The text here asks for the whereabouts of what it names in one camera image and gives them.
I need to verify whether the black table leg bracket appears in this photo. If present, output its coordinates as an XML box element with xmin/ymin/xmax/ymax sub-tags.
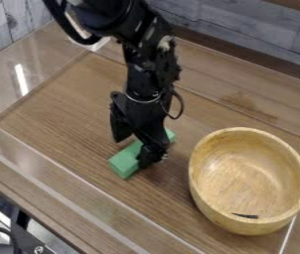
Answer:
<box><xmin>11</xmin><ymin>206</ymin><xmax>49</xmax><ymax>254</ymax></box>

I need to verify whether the clear acrylic corner bracket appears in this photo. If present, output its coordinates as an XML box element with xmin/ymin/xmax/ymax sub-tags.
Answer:
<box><xmin>66</xmin><ymin>13</ymin><xmax>110</xmax><ymax>53</ymax></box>

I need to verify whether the clear acrylic tray wall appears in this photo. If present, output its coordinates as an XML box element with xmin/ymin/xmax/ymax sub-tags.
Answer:
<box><xmin>0</xmin><ymin>128</ymin><xmax>204</xmax><ymax>254</ymax></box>

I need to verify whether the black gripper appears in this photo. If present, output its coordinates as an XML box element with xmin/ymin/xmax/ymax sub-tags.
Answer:
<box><xmin>110</xmin><ymin>91</ymin><xmax>173</xmax><ymax>169</ymax></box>

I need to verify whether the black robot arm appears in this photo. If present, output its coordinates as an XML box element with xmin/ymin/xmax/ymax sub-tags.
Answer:
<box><xmin>42</xmin><ymin>0</ymin><xmax>184</xmax><ymax>168</ymax></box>

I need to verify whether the green rectangular block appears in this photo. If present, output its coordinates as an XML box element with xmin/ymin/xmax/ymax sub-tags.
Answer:
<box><xmin>108</xmin><ymin>127</ymin><xmax>176</xmax><ymax>179</ymax></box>

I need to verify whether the wooden bowl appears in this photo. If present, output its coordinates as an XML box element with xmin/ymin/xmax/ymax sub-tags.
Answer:
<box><xmin>189</xmin><ymin>127</ymin><xmax>300</xmax><ymax>236</ymax></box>

